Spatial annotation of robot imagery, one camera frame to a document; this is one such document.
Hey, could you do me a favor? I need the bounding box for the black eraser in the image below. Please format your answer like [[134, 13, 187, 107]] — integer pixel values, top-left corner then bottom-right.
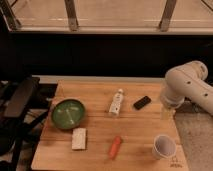
[[133, 96, 151, 110]]

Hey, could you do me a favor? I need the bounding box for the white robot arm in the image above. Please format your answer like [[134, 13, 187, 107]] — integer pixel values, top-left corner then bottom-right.
[[160, 61, 213, 116]]

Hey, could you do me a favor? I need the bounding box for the white ceramic cup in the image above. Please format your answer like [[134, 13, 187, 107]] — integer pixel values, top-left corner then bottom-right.
[[152, 134, 176, 160]]

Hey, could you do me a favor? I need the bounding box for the white plastic bottle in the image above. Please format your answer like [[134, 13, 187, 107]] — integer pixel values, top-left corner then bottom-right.
[[109, 89, 124, 117]]

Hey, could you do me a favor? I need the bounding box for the orange carrot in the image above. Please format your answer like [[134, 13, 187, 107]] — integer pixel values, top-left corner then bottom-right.
[[108, 136, 122, 159]]

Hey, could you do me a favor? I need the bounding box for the white sponge block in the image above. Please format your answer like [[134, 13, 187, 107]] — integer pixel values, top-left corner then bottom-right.
[[72, 128, 86, 150]]

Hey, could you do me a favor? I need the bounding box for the green bowl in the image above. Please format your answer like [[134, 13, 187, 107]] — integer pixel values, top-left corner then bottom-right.
[[51, 99, 86, 130]]

